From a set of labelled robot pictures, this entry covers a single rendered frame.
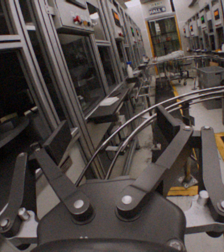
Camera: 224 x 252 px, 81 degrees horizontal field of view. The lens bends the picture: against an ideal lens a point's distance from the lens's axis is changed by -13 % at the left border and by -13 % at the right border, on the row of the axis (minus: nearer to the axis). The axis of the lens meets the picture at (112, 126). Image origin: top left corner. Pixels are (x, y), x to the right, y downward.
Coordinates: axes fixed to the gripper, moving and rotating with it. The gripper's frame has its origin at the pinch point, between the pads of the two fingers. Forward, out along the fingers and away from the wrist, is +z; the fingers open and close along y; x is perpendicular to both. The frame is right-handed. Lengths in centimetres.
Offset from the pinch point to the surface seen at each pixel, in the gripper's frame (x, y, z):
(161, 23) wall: 219, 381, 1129
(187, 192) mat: -103, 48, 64
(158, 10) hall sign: 194, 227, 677
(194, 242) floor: -104, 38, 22
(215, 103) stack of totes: -83, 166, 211
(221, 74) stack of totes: -33, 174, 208
